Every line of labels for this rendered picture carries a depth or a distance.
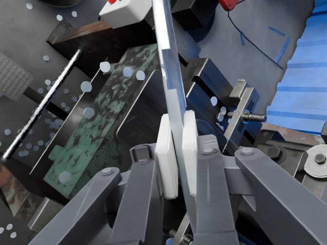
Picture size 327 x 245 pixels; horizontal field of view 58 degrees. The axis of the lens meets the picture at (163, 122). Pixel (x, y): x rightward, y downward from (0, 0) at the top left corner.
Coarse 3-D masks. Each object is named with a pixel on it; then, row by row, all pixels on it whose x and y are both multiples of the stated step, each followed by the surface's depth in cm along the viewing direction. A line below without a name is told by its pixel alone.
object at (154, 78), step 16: (144, 80) 50; (160, 80) 51; (144, 96) 49; (160, 96) 51; (128, 112) 47; (144, 112) 49; (160, 112) 51; (128, 128) 48; (144, 128) 50; (208, 128) 59; (128, 144) 48; (224, 144) 64
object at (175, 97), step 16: (160, 0) 19; (160, 16) 19; (160, 32) 19; (160, 48) 18; (176, 48) 44; (160, 64) 19; (176, 64) 28; (176, 80) 27; (176, 96) 18; (176, 112) 18; (176, 128) 18; (176, 144) 19; (192, 208) 21; (192, 224) 22
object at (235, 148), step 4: (228, 140) 64; (232, 140) 65; (228, 144) 64; (232, 144) 65; (224, 148) 64; (228, 148) 65; (232, 148) 65; (236, 148) 66; (224, 152) 64; (228, 152) 65; (232, 152) 66; (228, 156) 65; (232, 156) 66
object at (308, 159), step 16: (272, 144) 53; (288, 144) 51; (304, 144) 49; (320, 144) 46; (288, 160) 46; (304, 160) 45; (320, 160) 44; (304, 176) 46; (320, 176) 43; (320, 192) 43; (240, 208) 50; (256, 224) 50
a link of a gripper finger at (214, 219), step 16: (208, 160) 14; (208, 176) 12; (224, 176) 12; (208, 192) 11; (224, 192) 11; (208, 208) 10; (224, 208) 10; (208, 224) 9; (224, 224) 9; (208, 240) 8; (224, 240) 8
